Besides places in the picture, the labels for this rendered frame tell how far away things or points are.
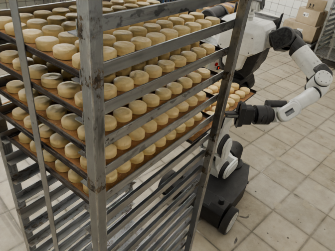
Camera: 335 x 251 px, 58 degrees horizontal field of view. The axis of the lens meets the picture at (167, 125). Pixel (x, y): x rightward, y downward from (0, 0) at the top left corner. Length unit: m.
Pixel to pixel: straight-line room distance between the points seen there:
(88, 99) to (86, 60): 0.08
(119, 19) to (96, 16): 0.09
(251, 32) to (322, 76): 0.40
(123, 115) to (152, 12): 0.27
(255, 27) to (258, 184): 1.47
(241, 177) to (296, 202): 0.51
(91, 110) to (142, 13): 0.22
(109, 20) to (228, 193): 1.86
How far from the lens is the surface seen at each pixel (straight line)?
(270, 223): 2.45
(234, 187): 2.35
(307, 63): 1.60
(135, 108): 0.82
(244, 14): 1.03
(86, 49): 0.54
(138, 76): 0.78
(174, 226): 1.48
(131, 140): 0.85
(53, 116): 0.80
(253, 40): 1.63
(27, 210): 1.33
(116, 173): 0.88
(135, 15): 0.64
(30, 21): 0.87
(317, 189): 2.91
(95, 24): 0.53
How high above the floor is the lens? 1.75
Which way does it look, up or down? 34 degrees down
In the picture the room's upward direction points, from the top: 7 degrees clockwise
